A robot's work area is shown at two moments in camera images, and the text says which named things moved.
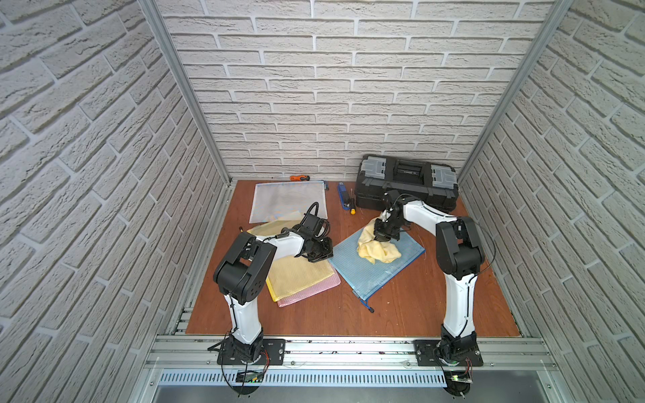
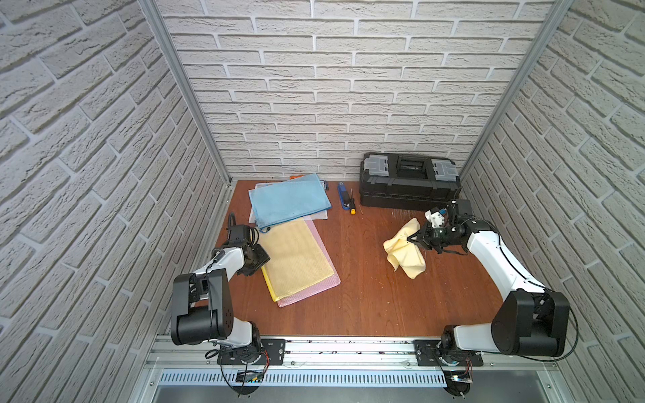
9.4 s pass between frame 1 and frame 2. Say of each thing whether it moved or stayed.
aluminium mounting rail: stayed
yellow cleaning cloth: moved
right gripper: moved
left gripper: moved
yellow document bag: stayed
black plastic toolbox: stayed
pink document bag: stayed
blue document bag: moved
